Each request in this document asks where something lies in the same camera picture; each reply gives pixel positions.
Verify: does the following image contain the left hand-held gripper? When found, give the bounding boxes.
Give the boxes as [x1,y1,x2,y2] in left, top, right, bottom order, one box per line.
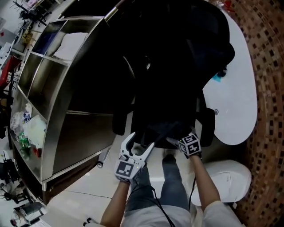
[114,132,155,184]

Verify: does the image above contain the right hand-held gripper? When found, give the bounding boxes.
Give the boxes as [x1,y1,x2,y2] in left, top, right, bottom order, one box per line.
[178,132,203,159]

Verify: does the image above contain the black clothing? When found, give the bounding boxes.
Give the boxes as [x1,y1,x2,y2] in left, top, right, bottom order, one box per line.
[142,120,196,149]

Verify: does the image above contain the person's right forearm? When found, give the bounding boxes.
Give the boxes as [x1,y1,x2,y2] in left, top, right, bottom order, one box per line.
[189,154,223,211]

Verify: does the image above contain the person's left forearm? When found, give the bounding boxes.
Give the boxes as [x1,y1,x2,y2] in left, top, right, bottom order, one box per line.
[100,180,132,225]

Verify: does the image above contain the person's left shoe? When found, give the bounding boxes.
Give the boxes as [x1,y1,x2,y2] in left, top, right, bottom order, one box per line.
[132,146,145,156]

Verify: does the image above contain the person's shoe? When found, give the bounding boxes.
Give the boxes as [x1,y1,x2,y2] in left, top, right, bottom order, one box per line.
[162,148,176,159]
[132,146,145,156]

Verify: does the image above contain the person's right shoe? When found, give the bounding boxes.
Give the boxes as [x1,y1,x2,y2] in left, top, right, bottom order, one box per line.
[162,148,176,159]

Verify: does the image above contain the person's right leg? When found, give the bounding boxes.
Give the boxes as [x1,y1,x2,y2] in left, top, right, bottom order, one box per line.
[160,154,193,211]

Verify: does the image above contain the person's leg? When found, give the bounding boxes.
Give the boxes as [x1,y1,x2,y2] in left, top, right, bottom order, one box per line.
[160,154,193,211]
[125,164,161,211]

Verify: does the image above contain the person's left leg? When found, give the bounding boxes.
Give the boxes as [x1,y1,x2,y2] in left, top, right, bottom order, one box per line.
[125,164,161,211]

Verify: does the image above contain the white toilet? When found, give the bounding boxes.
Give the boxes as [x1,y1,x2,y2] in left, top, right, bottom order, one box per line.
[191,160,252,206]

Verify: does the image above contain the person's white shirt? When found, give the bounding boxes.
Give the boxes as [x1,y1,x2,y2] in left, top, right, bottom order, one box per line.
[119,200,245,227]

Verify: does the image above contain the blue item on bathtub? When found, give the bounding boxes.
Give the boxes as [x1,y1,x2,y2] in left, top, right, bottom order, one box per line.
[212,70,229,83]

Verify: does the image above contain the white plastic bag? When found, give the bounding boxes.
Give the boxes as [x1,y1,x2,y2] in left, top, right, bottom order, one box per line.
[23,114,47,147]

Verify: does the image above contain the green bottles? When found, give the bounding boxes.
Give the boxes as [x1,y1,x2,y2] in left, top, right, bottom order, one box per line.
[18,131,31,149]

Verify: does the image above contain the white folded towel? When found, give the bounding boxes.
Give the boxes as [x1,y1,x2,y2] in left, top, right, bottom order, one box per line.
[52,32,89,62]

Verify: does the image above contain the clear crumpled plastic bag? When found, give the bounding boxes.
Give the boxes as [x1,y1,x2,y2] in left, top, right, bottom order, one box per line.
[10,110,24,134]

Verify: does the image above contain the grey box device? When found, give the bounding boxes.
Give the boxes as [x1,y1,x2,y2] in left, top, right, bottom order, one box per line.
[13,201,48,225]

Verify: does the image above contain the dark blue folded cloth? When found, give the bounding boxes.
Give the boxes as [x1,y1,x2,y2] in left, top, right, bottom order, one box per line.
[32,32,65,56]

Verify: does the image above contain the red chair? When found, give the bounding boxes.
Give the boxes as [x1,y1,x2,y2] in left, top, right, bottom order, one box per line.
[0,56,22,90]

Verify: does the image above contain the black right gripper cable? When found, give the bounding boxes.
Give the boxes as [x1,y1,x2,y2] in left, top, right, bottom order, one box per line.
[188,176,197,211]

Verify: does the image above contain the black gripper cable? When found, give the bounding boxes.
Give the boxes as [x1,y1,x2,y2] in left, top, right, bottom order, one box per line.
[126,180,176,227]
[188,176,197,211]

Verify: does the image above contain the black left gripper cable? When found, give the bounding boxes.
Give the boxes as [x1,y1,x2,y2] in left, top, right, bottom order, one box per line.
[126,180,176,227]

